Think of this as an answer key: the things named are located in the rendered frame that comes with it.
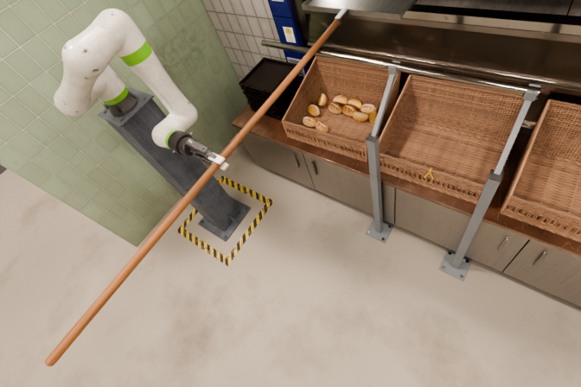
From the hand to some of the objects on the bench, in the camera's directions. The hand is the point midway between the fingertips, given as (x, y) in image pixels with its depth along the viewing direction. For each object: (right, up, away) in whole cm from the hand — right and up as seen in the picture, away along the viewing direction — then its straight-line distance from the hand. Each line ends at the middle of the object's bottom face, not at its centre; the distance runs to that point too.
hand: (218, 161), depth 121 cm
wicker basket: (+156, -15, +15) cm, 158 cm away
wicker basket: (+60, +27, +77) cm, 101 cm away
